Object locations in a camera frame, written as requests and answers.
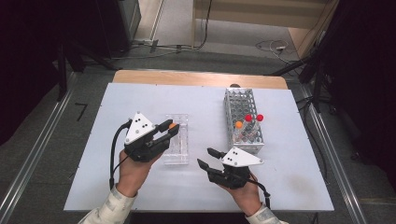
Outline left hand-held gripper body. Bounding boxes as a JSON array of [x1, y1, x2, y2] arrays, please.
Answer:
[[123, 111, 171, 163]]

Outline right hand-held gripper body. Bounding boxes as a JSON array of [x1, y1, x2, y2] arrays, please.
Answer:
[[207, 146, 265, 190]]

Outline clear acrylic tube rack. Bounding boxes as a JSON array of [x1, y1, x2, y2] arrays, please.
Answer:
[[162, 113, 191, 166]]

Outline red capped test tube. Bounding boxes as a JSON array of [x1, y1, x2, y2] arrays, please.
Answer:
[[252, 113, 265, 139], [241, 114, 253, 139]]

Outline metal test tube rack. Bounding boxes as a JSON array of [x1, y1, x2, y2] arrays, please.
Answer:
[[223, 87, 266, 156]]

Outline person's right hand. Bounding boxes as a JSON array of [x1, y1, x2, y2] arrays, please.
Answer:
[[219, 173, 263, 217]]

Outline person's left hand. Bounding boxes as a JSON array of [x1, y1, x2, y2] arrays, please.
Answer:
[[116, 148, 163, 198]]

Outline white board sheet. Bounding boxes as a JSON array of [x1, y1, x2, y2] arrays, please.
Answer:
[[64, 82, 334, 214]]

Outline black metal stand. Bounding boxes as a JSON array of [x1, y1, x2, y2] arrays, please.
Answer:
[[264, 52, 332, 114], [55, 40, 120, 103]]

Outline black cabinet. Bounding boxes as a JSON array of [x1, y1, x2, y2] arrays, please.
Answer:
[[92, 0, 142, 59]]

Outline light wooden furniture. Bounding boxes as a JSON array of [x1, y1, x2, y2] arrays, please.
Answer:
[[191, 0, 341, 59]]

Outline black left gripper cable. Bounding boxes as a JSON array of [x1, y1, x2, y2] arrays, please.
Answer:
[[108, 119, 134, 191]]

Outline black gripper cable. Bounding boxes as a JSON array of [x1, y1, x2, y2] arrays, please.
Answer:
[[108, 119, 134, 191], [246, 177, 272, 210]]

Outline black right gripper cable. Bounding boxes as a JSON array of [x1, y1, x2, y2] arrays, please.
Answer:
[[246, 177, 272, 210]]

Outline black floor cable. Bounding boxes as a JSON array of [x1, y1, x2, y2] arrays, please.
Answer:
[[296, 95, 330, 182]]

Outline grey floor cables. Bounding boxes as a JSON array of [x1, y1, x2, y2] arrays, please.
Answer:
[[111, 38, 194, 61]]

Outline aluminium floor rail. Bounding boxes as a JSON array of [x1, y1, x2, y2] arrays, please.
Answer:
[[295, 83, 369, 224], [0, 72, 78, 224]]

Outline black hanging cable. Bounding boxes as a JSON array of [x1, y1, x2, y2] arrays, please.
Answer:
[[198, 0, 214, 50]]

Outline white floor cable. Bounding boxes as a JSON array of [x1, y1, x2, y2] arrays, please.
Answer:
[[255, 39, 301, 65]]

